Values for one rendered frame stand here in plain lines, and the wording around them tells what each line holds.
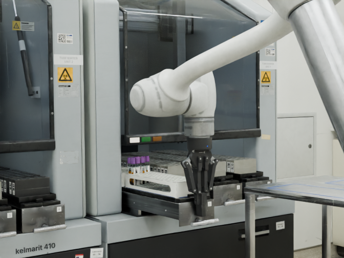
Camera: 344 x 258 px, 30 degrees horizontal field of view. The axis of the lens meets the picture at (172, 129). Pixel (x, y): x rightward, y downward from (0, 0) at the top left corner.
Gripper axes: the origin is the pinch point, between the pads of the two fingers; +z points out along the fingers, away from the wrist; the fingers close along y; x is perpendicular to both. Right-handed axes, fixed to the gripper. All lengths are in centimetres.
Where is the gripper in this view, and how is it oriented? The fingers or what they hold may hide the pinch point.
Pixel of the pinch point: (200, 204)
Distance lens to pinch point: 194.0
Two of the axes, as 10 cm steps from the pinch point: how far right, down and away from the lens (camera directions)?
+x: 5.9, 0.2, -8.1
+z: 0.2, 10.0, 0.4
